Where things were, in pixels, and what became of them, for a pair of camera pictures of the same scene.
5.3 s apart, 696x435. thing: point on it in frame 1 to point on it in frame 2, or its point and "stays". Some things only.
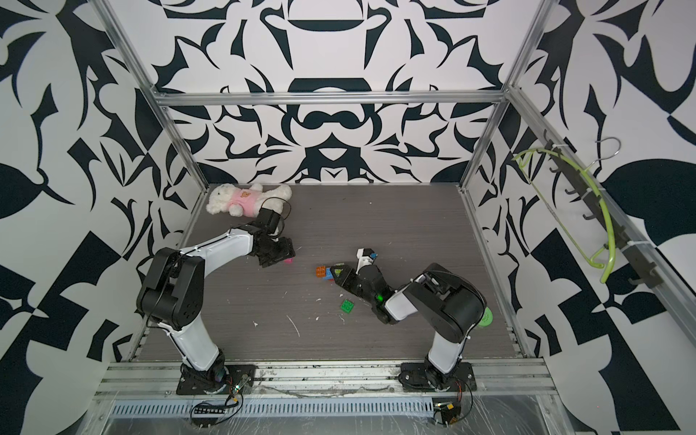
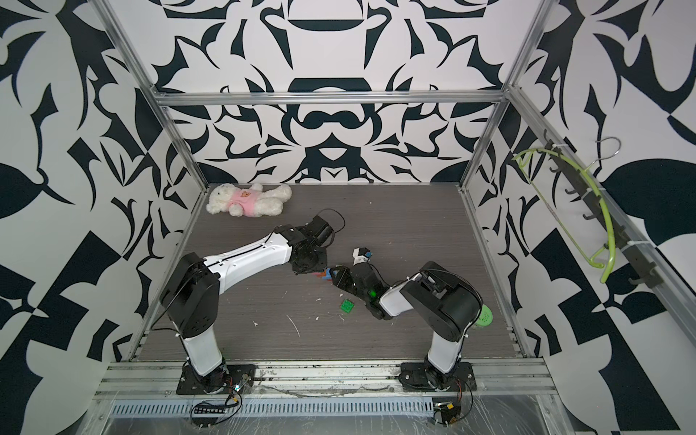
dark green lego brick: (347, 305) stays
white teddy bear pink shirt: (248, 201) stays
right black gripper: (345, 275) stays
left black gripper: (289, 251) to (323, 265)
